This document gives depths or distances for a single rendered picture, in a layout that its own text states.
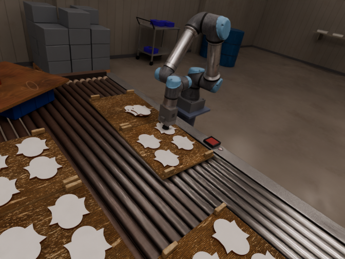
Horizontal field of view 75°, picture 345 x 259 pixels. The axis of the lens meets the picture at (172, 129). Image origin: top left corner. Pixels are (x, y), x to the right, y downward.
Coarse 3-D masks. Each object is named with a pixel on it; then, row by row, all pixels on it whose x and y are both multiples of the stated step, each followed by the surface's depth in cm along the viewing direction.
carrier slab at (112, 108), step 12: (120, 96) 161; (132, 96) 164; (96, 108) 142; (108, 108) 143; (120, 108) 146; (108, 120) 132; (120, 120) 134; (132, 120) 136; (144, 120) 138; (156, 120) 141
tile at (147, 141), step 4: (140, 136) 122; (144, 136) 122; (148, 136) 123; (152, 136) 124; (140, 140) 119; (144, 140) 119; (148, 140) 120; (152, 140) 120; (156, 140) 121; (160, 140) 122; (144, 144) 116; (148, 144) 117; (152, 144) 117; (156, 144) 118; (144, 148) 114; (152, 148) 115; (156, 148) 116
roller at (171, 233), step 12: (60, 108) 137; (72, 120) 128; (84, 132) 121; (96, 144) 114; (108, 168) 103; (120, 180) 98; (132, 192) 93; (144, 204) 88; (156, 216) 84; (168, 228) 81; (168, 240) 80
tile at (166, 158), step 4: (156, 152) 113; (160, 152) 113; (164, 152) 114; (168, 152) 114; (156, 156) 110; (160, 156) 110; (164, 156) 111; (168, 156) 111; (172, 156) 112; (176, 156) 112; (156, 160) 108; (160, 160) 108; (164, 160) 108; (168, 160) 109; (172, 160) 109; (176, 160) 110; (164, 164) 106; (168, 164) 106; (172, 164) 107; (176, 164) 107
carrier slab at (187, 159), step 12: (120, 132) 123; (132, 132) 125; (144, 132) 127; (156, 132) 129; (180, 132) 134; (132, 144) 116; (168, 144) 121; (144, 156) 110; (180, 156) 114; (192, 156) 116; (156, 168) 104; (168, 168) 105; (180, 168) 107
